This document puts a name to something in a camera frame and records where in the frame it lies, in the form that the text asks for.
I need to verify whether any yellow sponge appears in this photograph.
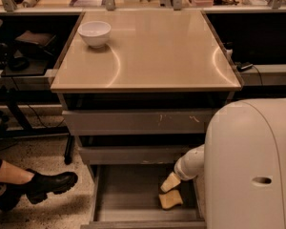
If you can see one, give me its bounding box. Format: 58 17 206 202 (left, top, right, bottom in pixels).
159 190 183 210

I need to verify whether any white ceramic bowl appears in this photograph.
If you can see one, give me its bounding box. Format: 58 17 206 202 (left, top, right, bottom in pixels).
77 21 112 48

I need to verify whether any black leather boot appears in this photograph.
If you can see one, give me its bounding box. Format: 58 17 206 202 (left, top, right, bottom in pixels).
0 169 78 212

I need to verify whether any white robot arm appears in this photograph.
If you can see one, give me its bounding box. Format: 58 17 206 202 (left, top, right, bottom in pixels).
160 98 286 229

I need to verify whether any grey open bottom drawer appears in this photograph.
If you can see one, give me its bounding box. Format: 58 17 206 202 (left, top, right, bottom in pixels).
80 164 207 229

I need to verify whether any grey middle drawer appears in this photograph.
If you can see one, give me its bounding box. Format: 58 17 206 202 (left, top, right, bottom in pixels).
79 145 191 165

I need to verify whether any person's bare leg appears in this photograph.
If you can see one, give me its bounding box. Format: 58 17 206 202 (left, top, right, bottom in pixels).
0 159 34 196

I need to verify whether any grey drawer cabinet with counter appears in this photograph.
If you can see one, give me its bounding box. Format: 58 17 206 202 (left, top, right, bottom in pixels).
50 9 244 229

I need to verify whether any grey top drawer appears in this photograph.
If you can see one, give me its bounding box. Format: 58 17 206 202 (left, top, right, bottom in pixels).
62 109 216 135

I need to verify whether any yellow foam-padded gripper finger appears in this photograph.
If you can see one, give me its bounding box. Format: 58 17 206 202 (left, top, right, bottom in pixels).
160 172 181 193

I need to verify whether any small black power adapter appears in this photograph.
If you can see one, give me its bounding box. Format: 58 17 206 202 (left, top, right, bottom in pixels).
236 62 253 73

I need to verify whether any black device on shelf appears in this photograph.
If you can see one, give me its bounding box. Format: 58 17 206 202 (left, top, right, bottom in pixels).
1 31 57 77

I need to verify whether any black table leg left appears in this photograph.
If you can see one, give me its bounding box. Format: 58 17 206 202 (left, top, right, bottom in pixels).
64 135 74 165

